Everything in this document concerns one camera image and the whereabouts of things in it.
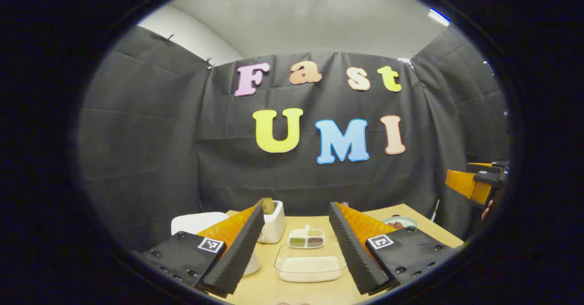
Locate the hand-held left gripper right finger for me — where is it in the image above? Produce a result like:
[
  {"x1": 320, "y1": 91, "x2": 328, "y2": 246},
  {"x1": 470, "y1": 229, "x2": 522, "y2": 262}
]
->
[{"x1": 328, "y1": 201, "x2": 461, "y2": 295}]

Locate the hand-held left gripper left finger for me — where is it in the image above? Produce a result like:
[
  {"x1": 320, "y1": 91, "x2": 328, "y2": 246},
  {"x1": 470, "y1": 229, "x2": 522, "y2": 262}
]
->
[{"x1": 132, "y1": 205, "x2": 265, "y2": 299}]

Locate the white rice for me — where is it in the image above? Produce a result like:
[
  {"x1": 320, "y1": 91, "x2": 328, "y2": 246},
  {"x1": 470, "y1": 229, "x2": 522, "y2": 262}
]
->
[{"x1": 279, "y1": 256, "x2": 342, "y2": 282}]

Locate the white rice cooker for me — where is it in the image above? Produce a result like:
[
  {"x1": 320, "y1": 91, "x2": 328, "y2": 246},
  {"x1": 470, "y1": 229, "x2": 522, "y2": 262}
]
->
[{"x1": 171, "y1": 211, "x2": 261, "y2": 277}]

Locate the clear plastic rice container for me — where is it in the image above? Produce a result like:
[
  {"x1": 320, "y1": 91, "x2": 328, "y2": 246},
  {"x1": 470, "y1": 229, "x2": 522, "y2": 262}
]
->
[{"x1": 274, "y1": 243, "x2": 347, "y2": 283}]

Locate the white toaster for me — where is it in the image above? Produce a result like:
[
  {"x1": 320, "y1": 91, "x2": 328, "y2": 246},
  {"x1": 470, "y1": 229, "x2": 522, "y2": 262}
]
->
[{"x1": 256, "y1": 200, "x2": 286, "y2": 244}]

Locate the white divided bean dish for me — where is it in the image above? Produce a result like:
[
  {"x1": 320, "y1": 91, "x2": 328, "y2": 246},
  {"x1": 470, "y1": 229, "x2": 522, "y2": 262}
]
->
[{"x1": 287, "y1": 225, "x2": 325, "y2": 249}]

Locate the light green plate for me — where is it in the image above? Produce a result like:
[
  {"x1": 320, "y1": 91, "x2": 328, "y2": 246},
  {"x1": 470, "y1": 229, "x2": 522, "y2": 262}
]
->
[{"x1": 382, "y1": 216, "x2": 418, "y2": 231}]

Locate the black backdrop cloth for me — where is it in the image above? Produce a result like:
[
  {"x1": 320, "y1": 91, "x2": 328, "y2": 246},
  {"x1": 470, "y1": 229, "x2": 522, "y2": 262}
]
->
[{"x1": 78, "y1": 24, "x2": 511, "y2": 253}]

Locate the ceiling light panel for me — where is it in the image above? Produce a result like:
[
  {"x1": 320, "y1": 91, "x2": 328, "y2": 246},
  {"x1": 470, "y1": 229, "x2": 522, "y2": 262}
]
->
[{"x1": 428, "y1": 8, "x2": 451, "y2": 27}]

